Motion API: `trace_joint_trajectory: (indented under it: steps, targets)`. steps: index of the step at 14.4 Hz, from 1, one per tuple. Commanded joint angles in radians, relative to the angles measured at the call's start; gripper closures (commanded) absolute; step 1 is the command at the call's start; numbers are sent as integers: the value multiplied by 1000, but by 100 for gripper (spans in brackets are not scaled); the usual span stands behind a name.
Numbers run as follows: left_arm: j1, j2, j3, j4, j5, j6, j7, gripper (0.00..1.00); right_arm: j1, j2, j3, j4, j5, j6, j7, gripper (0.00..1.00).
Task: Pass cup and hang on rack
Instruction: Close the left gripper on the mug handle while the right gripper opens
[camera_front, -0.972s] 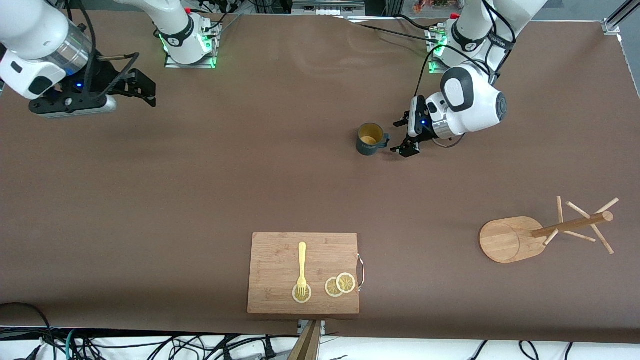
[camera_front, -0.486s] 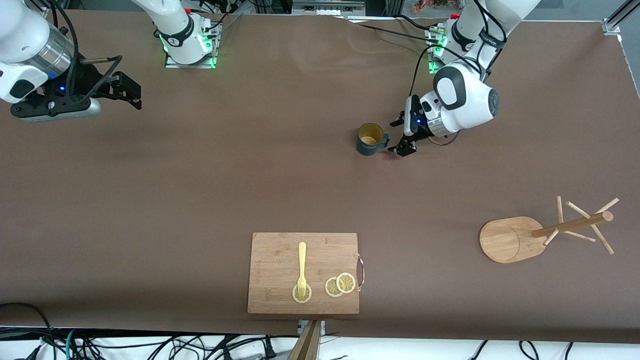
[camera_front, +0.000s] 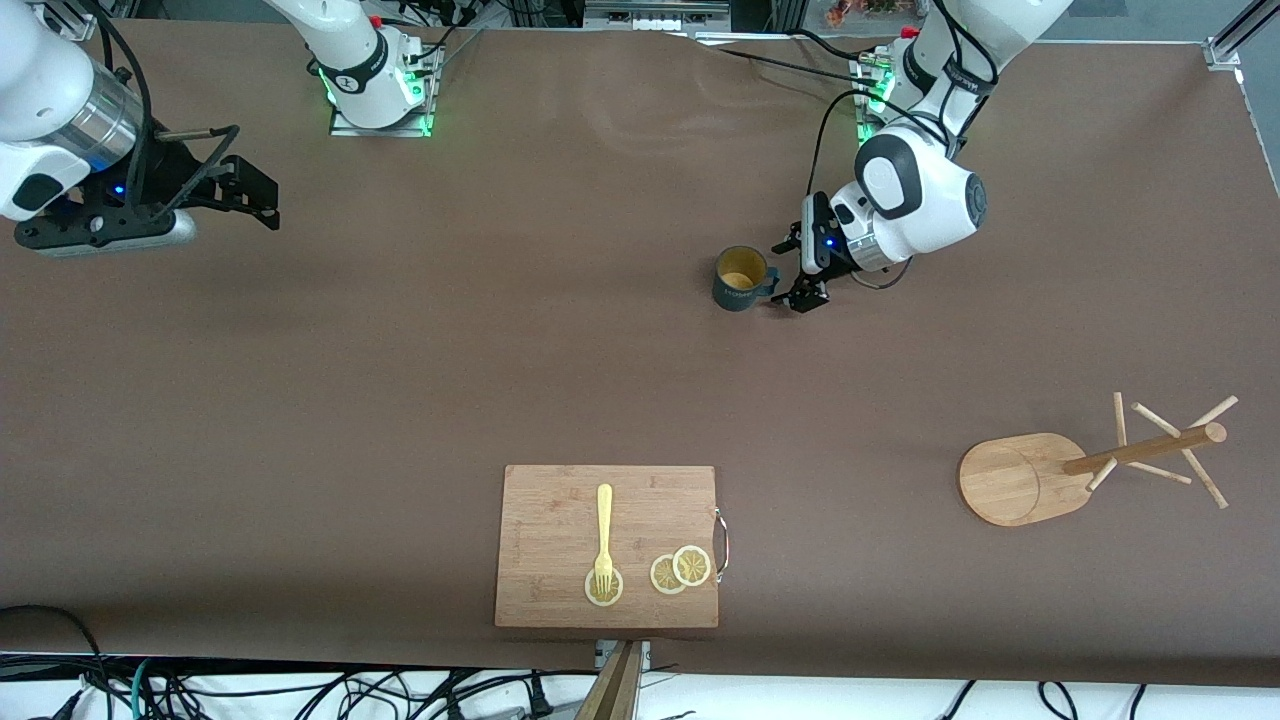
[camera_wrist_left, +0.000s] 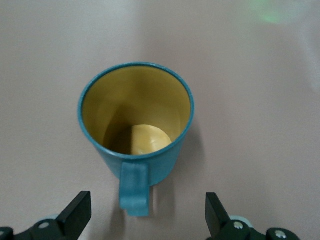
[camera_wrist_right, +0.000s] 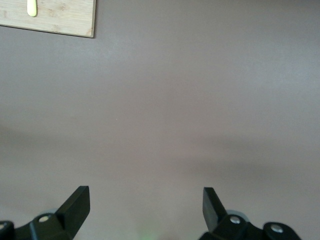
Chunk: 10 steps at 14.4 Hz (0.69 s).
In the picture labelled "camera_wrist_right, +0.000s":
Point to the bamboo cutting board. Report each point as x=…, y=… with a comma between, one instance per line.
x=65, y=17

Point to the yellow plastic fork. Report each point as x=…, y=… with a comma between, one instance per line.
x=32, y=8

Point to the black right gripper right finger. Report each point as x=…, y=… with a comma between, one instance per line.
x=215, y=217

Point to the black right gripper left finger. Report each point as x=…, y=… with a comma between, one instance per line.
x=70, y=217

